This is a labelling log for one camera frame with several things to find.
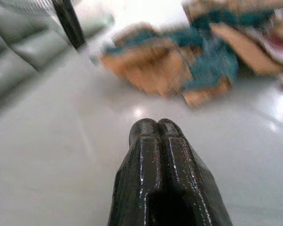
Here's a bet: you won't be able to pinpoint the grey leather sofa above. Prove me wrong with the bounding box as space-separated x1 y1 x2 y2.
0 2 115 102

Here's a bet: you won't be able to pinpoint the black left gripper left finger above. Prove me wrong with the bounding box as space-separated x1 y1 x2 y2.
107 118 163 226

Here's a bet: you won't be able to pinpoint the black table leg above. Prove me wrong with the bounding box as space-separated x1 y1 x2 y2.
51 0 87 50

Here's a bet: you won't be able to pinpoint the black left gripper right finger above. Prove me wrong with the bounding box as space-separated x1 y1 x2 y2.
158 118 233 226

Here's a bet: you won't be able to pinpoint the teal and tan snack bag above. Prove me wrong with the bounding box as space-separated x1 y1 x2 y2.
181 0 283 91
94 21 241 108

